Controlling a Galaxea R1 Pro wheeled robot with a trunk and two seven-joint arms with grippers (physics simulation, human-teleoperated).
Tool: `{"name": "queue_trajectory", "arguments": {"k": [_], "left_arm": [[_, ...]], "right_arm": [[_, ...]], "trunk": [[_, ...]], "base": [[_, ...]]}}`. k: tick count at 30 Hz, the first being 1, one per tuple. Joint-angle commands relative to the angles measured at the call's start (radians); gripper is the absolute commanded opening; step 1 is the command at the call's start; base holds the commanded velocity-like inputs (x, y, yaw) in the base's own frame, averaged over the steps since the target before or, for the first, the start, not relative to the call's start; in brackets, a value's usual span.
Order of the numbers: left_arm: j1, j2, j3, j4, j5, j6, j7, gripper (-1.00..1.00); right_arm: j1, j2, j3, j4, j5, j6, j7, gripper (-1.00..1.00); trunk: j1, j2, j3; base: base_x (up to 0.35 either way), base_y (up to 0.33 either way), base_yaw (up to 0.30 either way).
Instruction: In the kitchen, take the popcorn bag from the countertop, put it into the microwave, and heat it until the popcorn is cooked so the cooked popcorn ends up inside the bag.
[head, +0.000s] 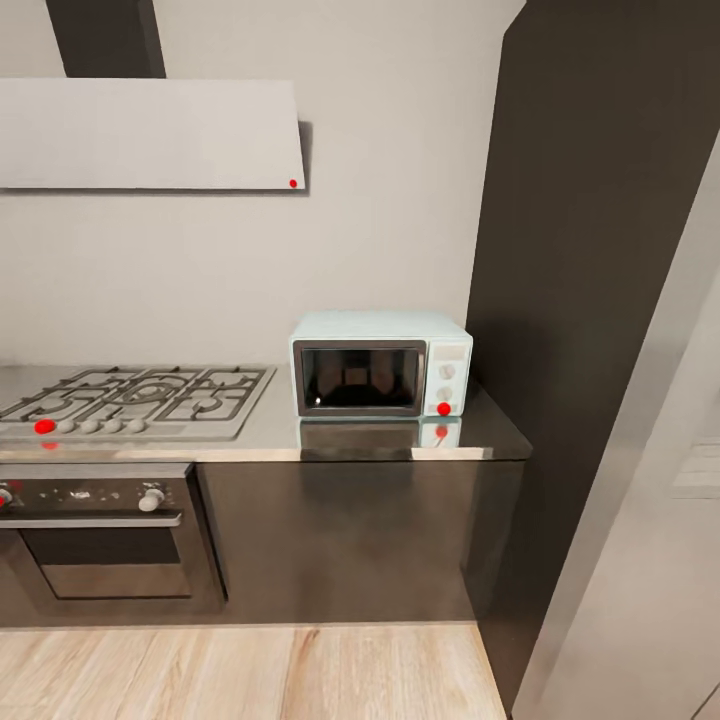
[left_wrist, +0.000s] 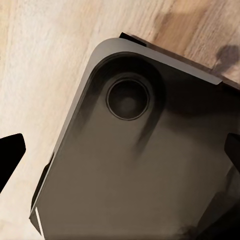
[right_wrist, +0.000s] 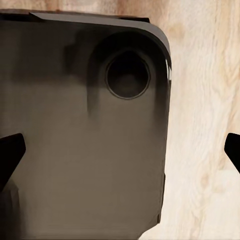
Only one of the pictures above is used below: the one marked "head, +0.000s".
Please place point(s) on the range hood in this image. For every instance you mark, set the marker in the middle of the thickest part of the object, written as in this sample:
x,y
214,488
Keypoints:
x,y
116,121

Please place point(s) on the burner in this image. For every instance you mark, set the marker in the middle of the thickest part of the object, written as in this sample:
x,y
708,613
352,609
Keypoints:
x,y
139,402

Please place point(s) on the microwave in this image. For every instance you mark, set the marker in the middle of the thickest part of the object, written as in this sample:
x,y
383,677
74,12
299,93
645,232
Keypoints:
x,y
379,364

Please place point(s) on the fridge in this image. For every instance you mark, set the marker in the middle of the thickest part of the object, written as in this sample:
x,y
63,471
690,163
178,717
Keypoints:
x,y
595,314

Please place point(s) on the oven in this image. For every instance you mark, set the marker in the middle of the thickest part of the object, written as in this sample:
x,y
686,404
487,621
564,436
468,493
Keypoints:
x,y
113,538

